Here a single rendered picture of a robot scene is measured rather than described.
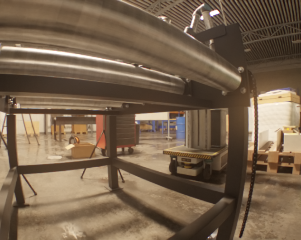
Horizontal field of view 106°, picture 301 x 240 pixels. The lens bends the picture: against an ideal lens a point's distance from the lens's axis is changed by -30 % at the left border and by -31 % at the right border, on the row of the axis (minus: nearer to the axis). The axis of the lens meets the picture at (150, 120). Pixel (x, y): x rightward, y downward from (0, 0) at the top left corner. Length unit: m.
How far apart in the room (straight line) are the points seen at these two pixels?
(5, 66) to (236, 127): 0.85
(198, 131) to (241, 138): 1.51
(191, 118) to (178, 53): 1.88
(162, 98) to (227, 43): 0.47
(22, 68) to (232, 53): 0.82
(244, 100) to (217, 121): 1.49
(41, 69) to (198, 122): 1.97
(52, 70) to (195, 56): 0.40
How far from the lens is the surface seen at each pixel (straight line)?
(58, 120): 5.89
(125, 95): 0.44
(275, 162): 2.32
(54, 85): 0.38
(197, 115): 2.20
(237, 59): 0.80
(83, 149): 3.20
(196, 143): 2.22
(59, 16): 0.25
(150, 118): 5.85
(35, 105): 1.40
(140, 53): 0.31
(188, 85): 0.88
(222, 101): 0.78
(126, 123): 3.36
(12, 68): 0.52
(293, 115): 3.93
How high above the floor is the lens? 0.68
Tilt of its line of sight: 1 degrees up
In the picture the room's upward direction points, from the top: straight up
